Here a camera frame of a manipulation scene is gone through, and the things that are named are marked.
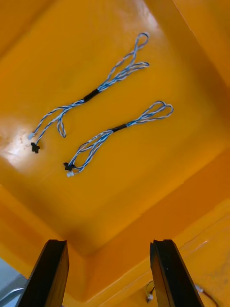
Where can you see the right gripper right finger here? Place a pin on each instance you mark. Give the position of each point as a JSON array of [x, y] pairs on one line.
[[172, 280]]

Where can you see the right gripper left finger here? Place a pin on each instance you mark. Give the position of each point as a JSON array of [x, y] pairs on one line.
[[48, 275]]

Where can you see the red black green-yellow harness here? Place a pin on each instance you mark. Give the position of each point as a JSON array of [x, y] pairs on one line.
[[150, 297]]

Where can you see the yellow-orange plastic bin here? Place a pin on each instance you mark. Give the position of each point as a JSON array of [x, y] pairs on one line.
[[107, 204], [215, 275]]

